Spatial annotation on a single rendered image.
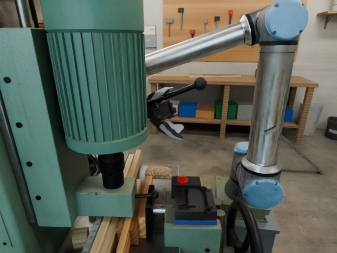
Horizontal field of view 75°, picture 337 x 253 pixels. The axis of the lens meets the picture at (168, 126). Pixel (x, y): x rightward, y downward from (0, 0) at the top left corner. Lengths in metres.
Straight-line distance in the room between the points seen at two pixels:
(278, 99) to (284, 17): 0.25
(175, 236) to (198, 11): 3.38
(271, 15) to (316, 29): 3.23
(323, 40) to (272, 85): 3.26
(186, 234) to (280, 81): 0.55
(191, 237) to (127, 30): 0.47
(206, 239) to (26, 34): 0.55
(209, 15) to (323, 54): 1.76
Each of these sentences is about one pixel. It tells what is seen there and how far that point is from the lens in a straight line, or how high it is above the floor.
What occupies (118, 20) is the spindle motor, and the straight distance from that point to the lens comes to 0.40.
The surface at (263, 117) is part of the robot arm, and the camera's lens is 0.84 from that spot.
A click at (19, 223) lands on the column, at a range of 0.60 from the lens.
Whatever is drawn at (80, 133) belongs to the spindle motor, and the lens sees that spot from 0.44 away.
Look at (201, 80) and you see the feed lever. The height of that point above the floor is 1.27.
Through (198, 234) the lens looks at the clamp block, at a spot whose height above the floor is 0.94.
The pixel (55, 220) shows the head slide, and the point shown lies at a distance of 0.60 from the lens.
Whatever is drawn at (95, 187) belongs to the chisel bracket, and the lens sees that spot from 0.58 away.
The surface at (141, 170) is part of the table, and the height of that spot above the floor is 0.90.
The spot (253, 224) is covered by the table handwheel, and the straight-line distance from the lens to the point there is 0.62.
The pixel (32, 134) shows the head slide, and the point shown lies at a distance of 0.50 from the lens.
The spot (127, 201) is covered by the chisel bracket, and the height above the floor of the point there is 1.02.
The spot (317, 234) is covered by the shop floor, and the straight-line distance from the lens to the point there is 2.17.
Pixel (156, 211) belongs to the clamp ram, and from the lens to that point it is 0.61.
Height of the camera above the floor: 1.37
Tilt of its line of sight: 21 degrees down
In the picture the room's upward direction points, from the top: straight up
